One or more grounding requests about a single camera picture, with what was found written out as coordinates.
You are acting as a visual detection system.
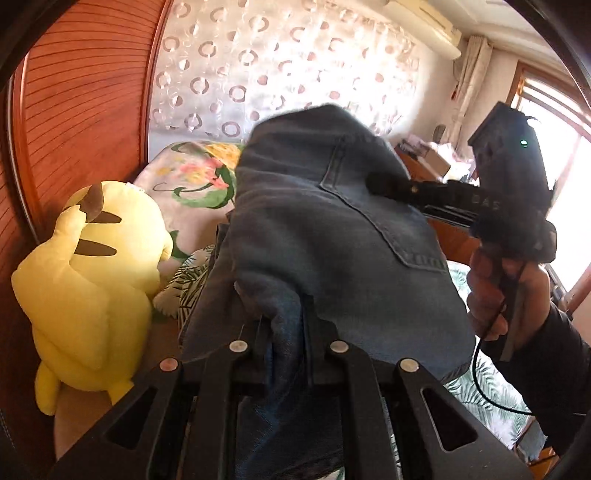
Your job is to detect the blue denim jeans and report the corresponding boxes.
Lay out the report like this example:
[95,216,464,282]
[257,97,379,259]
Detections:
[182,105,475,479]

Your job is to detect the dark sleeved right forearm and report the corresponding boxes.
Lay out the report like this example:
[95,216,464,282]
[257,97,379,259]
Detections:
[483,305,590,455]

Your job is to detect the person's right hand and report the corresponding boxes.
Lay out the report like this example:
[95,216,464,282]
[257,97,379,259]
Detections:
[466,246,553,352]

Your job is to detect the cardboard box on sideboard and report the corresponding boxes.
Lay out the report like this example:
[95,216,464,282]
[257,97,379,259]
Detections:
[418,148,451,178]

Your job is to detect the long wooden sideboard cabinet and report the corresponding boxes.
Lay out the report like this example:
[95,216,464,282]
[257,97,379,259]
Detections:
[393,146,591,315]

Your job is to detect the wooden framed window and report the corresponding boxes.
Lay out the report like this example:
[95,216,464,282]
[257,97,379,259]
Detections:
[507,61,590,293]

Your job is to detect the yellow plush toy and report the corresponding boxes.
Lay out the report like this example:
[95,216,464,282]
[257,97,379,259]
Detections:
[11,181,172,416]

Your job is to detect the floral bed blanket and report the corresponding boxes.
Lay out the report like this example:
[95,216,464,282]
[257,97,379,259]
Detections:
[134,141,242,277]

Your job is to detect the sheer circle-pattern curtain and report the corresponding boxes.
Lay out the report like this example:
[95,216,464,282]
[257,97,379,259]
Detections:
[148,1,425,155]

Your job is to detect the wooden slatted wardrobe door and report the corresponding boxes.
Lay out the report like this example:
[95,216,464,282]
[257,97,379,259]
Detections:
[1,1,170,475]

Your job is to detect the white wall air conditioner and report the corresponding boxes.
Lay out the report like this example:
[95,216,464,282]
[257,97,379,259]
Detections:
[383,0,462,60]

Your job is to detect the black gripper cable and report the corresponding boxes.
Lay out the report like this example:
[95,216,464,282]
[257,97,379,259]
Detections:
[471,262,537,416]

